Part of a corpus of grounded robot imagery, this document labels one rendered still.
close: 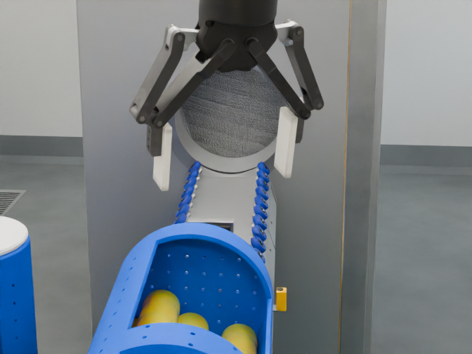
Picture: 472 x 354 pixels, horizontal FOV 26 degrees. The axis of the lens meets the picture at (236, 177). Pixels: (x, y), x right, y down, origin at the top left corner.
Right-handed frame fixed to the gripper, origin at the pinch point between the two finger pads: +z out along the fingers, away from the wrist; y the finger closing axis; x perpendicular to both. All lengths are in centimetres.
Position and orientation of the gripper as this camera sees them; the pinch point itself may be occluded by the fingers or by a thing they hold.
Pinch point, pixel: (223, 168)
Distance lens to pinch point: 105.9
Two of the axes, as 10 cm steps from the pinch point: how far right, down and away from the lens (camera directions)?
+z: -0.8, 8.9, 4.4
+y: 9.3, -1.0, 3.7
